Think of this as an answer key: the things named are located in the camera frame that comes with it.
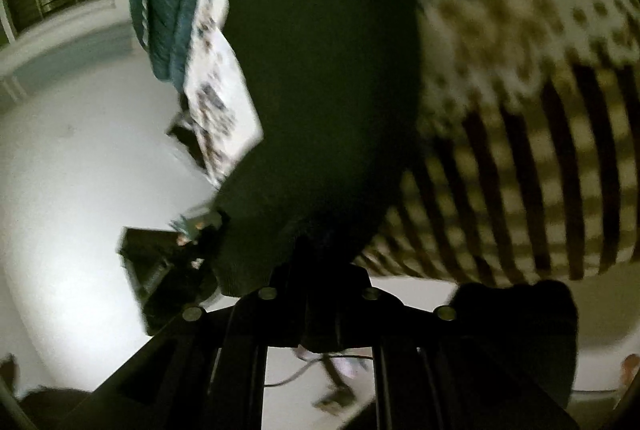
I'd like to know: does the black cable on floor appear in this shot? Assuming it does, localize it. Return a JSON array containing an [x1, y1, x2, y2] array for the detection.
[[261, 351, 377, 388]]

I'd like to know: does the floral cream bed blanket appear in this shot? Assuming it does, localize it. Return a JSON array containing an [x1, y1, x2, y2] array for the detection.
[[186, 0, 639, 286]]

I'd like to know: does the green metal shelf rack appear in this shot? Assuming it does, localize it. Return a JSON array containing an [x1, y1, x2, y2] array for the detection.
[[169, 205, 224, 246]]

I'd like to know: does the black grey striped shirt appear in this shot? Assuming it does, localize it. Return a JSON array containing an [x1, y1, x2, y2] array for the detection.
[[212, 0, 421, 297]]

